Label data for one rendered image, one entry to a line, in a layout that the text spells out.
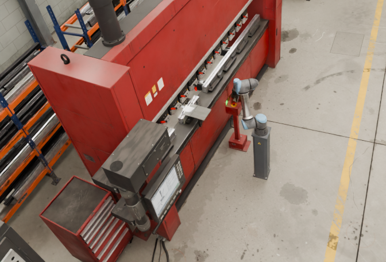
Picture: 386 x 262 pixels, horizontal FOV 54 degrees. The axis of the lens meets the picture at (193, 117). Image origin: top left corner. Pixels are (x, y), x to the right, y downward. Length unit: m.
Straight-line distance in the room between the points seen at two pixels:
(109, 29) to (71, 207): 1.74
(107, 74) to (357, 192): 3.20
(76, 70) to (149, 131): 0.72
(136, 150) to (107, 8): 1.07
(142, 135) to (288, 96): 3.37
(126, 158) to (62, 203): 1.37
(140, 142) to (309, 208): 2.47
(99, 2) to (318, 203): 3.20
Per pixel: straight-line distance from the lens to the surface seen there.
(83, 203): 3.80
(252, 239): 4.38
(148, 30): 3.25
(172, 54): 3.67
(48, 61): 3.18
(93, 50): 3.11
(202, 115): 4.14
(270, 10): 5.69
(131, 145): 2.73
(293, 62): 6.37
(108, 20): 3.00
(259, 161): 4.53
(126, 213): 3.31
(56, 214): 3.85
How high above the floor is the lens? 3.93
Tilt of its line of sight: 45 degrees down
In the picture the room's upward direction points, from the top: 11 degrees counter-clockwise
